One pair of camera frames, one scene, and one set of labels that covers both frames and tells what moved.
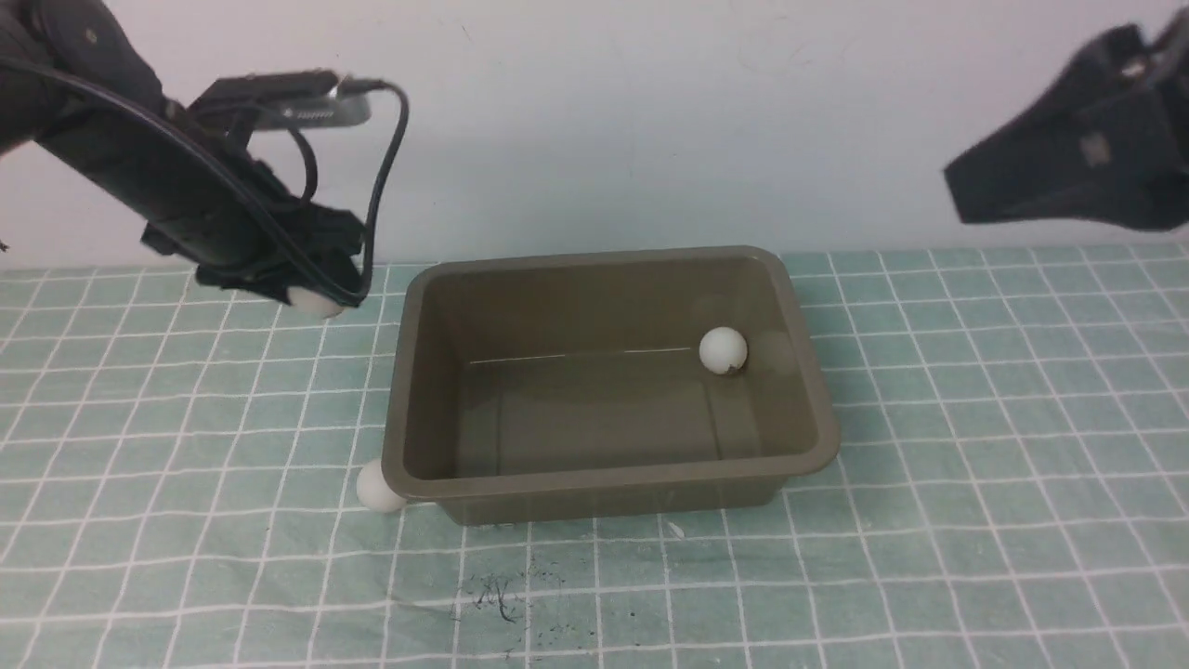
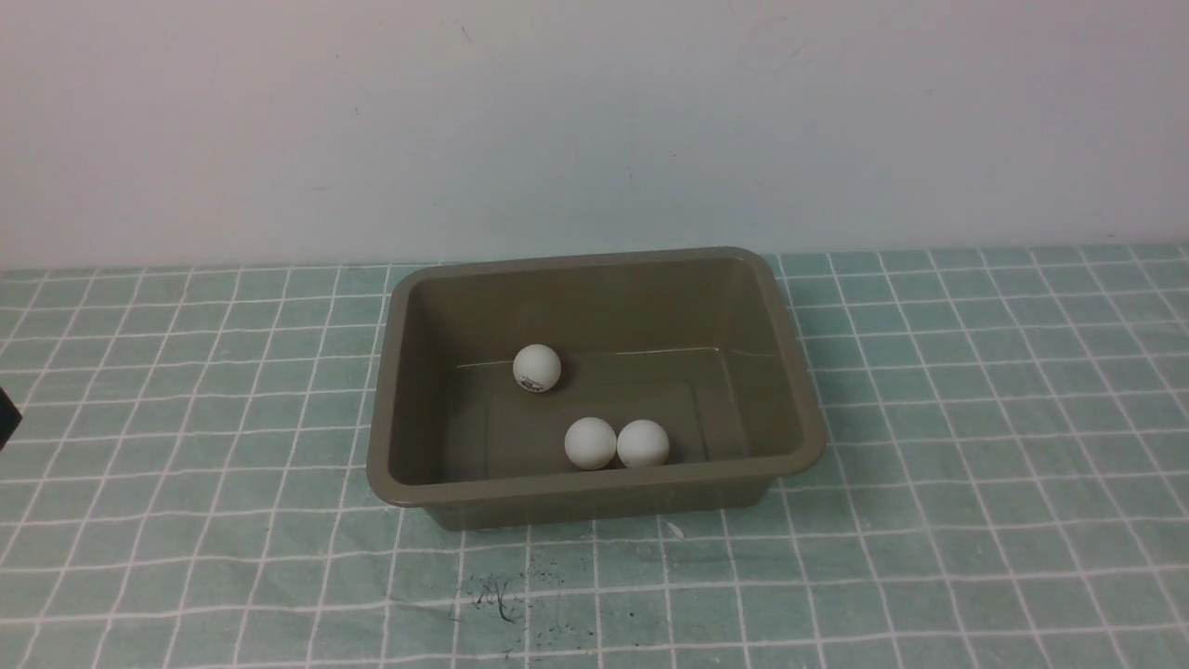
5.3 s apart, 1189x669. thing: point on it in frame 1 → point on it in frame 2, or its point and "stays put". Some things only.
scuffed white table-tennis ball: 723,350 → 643,444
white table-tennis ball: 374,491 → 590,443
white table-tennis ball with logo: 312,304 → 536,368
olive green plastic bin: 535,386 stays put
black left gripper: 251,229 → 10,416
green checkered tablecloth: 179,470 stays put
